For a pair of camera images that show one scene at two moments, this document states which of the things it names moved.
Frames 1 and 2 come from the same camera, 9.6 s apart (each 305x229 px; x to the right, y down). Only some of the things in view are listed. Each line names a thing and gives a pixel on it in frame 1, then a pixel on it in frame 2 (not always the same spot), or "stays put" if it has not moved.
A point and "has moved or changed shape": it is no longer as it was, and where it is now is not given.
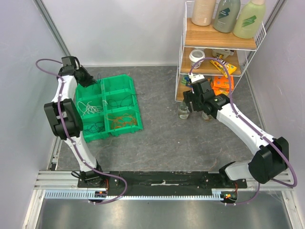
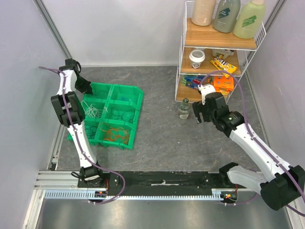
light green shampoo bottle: (249, 19) stays put
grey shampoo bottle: (226, 15) stays put
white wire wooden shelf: (220, 57) stays put
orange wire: (125, 119) → (117, 134)
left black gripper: (90, 80) → (87, 89)
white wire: (88, 109) has moved or changed shape
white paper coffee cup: (196, 55) stays put
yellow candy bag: (230, 68) stays put
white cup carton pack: (225, 53) stays put
